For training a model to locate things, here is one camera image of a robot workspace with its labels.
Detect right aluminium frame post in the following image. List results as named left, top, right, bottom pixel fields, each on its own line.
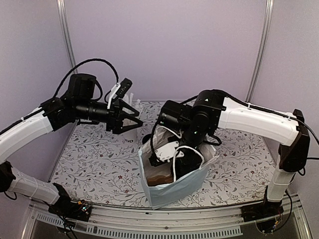
left=245, top=0, right=274, bottom=103

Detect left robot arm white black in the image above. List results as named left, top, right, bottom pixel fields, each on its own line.
left=0, top=58, right=143, bottom=216

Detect aluminium front rail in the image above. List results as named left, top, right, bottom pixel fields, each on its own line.
left=22, top=193, right=313, bottom=239

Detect spare black plastic lids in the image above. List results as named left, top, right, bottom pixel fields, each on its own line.
left=142, top=134, right=151, bottom=144

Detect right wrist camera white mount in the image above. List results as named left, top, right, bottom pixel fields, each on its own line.
left=149, top=141, right=179, bottom=167

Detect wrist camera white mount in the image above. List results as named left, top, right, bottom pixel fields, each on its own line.
left=149, top=141, right=179, bottom=167
left=104, top=78, right=133, bottom=110

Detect left aluminium frame post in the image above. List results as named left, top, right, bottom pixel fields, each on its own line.
left=56, top=0, right=76, bottom=68

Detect aluminium frame post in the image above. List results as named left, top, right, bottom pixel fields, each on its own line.
left=56, top=0, right=76, bottom=68
left=245, top=0, right=274, bottom=103

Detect brown cardboard cup carrier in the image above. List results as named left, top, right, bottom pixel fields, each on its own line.
left=145, top=173, right=173, bottom=187

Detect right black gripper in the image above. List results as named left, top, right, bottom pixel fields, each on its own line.
left=167, top=123, right=208, bottom=177

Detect light blue paper bag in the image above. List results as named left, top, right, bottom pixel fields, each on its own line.
left=139, top=126, right=218, bottom=209

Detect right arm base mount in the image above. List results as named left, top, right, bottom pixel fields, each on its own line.
left=241, top=198, right=284, bottom=234

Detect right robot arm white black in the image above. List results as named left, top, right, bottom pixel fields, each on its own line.
left=149, top=90, right=316, bottom=217

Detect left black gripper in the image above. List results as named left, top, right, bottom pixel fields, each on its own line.
left=75, top=99, right=144, bottom=134

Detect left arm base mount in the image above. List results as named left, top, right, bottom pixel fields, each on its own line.
left=48, top=199, right=92, bottom=222

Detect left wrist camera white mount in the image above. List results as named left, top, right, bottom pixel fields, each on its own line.
left=104, top=78, right=133, bottom=110

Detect bundle of white wrapped straws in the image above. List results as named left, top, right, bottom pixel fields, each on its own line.
left=123, top=93, right=144, bottom=112

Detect floral patterned table mat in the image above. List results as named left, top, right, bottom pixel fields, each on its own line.
left=51, top=102, right=275, bottom=208

